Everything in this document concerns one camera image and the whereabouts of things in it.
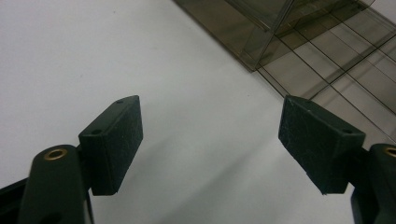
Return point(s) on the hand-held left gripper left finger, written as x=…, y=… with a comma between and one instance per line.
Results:
x=112, y=143

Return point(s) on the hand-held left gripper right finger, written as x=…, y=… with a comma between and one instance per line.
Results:
x=317, y=143

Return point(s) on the smoky clear plastic drawer cabinet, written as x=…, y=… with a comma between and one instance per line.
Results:
x=230, y=28

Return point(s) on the white table cover sheet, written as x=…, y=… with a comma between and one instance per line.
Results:
x=93, y=46

